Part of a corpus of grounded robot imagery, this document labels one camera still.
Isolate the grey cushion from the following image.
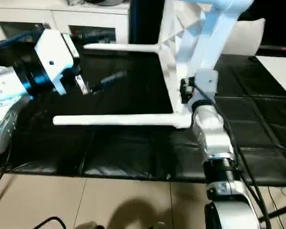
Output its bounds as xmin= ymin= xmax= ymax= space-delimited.
xmin=221 ymin=18 xmax=266 ymax=57

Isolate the white flat board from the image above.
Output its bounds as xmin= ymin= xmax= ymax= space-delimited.
xmin=254 ymin=55 xmax=286 ymax=101

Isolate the black mat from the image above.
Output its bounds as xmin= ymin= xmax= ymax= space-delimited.
xmin=0 ymin=40 xmax=286 ymax=185

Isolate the dark robot left foot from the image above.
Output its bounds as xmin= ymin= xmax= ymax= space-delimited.
xmin=75 ymin=221 xmax=103 ymax=229

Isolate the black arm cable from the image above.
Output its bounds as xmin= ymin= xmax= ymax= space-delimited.
xmin=194 ymin=85 xmax=273 ymax=229
xmin=0 ymin=30 xmax=40 ymax=51

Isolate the black cabinet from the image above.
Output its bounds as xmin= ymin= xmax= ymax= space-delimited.
xmin=128 ymin=0 xmax=165 ymax=45

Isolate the black pole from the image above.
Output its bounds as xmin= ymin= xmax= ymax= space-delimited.
xmin=257 ymin=204 xmax=286 ymax=220

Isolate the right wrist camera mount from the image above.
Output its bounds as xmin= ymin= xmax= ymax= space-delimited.
xmin=190 ymin=69 xmax=219 ymax=113

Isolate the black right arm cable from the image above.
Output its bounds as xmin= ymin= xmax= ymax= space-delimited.
xmin=194 ymin=85 xmax=273 ymax=229

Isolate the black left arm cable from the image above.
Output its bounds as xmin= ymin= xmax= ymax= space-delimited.
xmin=0 ymin=30 xmax=40 ymax=51

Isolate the dark bag on cabinet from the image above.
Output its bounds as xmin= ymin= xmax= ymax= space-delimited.
xmin=85 ymin=0 xmax=126 ymax=7

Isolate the white cabinet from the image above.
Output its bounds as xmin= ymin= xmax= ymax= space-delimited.
xmin=0 ymin=6 xmax=131 ymax=46

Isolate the grey floor cable bundle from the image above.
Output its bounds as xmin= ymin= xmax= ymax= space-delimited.
xmin=267 ymin=185 xmax=286 ymax=215

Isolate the white plastic table leg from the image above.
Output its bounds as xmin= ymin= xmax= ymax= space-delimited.
xmin=82 ymin=43 xmax=163 ymax=53
xmin=52 ymin=114 xmax=180 ymax=127
xmin=177 ymin=22 xmax=205 ymax=75
xmin=193 ymin=8 xmax=239 ymax=73

